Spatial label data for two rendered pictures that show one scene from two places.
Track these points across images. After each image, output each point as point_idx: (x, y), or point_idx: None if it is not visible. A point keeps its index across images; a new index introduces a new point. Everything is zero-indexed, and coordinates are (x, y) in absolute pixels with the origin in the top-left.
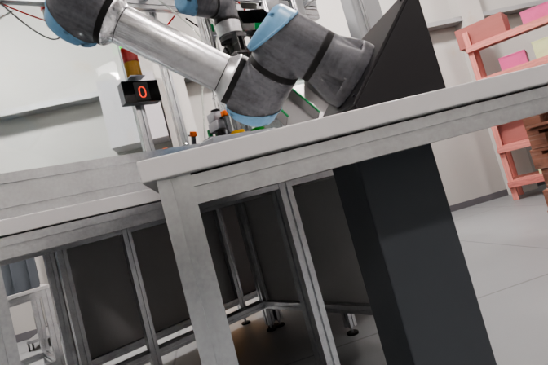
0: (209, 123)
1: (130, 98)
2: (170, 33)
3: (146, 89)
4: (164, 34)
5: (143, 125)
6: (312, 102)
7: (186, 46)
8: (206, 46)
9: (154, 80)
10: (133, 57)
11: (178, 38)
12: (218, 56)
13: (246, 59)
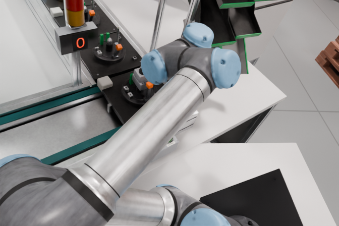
0: (133, 75)
1: (67, 51)
2: (117, 221)
3: (85, 39)
4: (111, 224)
5: (74, 58)
6: (228, 46)
7: (128, 225)
8: (147, 215)
9: (96, 29)
10: (78, 8)
11: (124, 222)
12: (152, 223)
13: (175, 221)
